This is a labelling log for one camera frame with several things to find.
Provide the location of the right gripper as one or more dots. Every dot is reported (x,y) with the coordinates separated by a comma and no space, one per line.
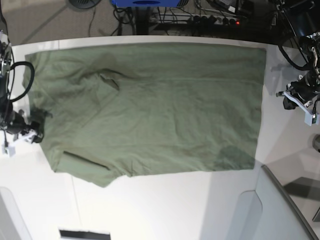
(13,122)

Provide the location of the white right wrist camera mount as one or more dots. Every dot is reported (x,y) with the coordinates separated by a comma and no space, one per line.
(11,141)

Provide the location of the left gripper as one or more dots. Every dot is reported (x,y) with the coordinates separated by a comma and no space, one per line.
(308,87)

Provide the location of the blue bin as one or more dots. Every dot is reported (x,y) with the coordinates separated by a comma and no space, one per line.
(145,3)

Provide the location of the green t-shirt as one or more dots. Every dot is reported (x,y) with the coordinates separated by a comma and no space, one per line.
(148,108)

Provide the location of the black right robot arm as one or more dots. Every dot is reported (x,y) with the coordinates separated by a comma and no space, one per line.
(7,64)

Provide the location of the white label with black bar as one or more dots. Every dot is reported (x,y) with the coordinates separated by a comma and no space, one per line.
(66,234)

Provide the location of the black power strip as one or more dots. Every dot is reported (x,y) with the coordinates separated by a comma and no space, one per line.
(214,20)

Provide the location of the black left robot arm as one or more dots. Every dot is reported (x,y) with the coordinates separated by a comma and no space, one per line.
(303,19)

